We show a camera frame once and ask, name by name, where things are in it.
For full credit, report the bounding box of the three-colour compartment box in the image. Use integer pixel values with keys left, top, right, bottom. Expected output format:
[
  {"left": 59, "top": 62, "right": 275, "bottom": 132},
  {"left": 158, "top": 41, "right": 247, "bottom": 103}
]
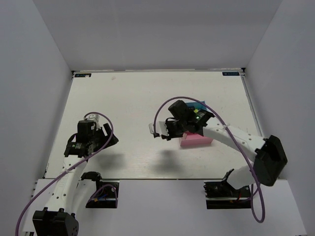
[{"left": 179, "top": 101, "right": 213, "bottom": 148}]

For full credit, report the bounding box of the blue corner label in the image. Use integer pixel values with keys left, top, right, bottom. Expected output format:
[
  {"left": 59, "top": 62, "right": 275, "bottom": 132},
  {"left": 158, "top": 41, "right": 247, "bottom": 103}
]
[
  {"left": 74, "top": 73, "right": 92, "bottom": 78},
  {"left": 222, "top": 71, "right": 240, "bottom": 76}
]

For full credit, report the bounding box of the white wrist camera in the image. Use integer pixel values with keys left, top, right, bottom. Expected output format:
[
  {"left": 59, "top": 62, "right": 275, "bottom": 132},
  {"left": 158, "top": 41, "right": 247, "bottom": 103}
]
[
  {"left": 149, "top": 121, "right": 169, "bottom": 138},
  {"left": 84, "top": 114, "right": 101, "bottom": 131}
]

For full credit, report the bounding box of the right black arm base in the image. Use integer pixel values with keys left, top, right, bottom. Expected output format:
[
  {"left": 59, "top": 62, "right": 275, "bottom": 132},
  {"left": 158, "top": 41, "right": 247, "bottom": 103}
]
[{"left": 203, "top": 181, "right": 251, "bottom": 209}]

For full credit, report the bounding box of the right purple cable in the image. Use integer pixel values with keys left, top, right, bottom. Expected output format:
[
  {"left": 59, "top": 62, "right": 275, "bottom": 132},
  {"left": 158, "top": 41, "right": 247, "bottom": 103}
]
[{"left": 153, "top": 96, "right": 265, "bottom": 223}]

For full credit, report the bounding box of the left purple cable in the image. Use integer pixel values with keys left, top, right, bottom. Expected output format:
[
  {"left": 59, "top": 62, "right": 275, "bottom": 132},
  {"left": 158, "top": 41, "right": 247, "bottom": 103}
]
[{"left": 15, "top": 112, "right": 118, "bottom": 236}]

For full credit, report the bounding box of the purple cable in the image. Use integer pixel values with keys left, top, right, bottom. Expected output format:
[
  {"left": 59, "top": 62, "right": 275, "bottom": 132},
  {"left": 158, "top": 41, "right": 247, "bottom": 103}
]
[
  {"left": 153, "top": 96, "right": 265, "bottom": 223},
  {"left": 15, "top": 112, "right": 118, "bottom": 236}
]

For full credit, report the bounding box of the left blue corner label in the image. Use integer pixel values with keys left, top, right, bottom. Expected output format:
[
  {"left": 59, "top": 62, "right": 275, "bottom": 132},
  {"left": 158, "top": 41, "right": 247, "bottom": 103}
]
[{"left": 74, "top": 73, "right": 92, "bottom": 78}]

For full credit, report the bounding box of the right blue corner label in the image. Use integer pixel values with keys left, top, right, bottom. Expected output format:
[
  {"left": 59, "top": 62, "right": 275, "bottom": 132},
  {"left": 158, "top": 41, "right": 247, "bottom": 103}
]
[{"left": 222, "top": 71, "right": 240, "bottom": 76}]

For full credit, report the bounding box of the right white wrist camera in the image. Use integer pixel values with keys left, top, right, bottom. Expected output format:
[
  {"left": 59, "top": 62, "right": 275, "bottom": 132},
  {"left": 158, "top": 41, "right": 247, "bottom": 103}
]
[{"left": 149, "top": 121, "right": 169, "bottom": 138}]

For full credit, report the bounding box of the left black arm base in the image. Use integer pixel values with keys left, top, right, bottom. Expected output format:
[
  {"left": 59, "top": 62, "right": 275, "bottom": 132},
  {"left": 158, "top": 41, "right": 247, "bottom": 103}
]
[{"left": 86, "top": 180, "right": 120, "bottom": 209}]

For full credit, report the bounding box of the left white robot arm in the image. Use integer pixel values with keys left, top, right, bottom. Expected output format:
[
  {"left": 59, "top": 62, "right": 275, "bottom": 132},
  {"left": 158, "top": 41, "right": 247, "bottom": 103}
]
[{"left": 32, "top": 115, "right": 119, "bottom": 236}]

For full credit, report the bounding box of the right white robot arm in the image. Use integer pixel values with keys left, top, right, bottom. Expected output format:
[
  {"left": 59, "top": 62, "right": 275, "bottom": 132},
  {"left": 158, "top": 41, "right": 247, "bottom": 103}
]
[{"left": 154, "top": 98, "right": 288, "bottom": 196}]

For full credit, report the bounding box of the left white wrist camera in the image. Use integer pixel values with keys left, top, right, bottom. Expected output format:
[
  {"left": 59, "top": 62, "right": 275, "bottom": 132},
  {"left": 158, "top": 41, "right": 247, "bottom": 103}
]
[{"left": 84, "top": 114, "right": 101, "bottom": 131}]

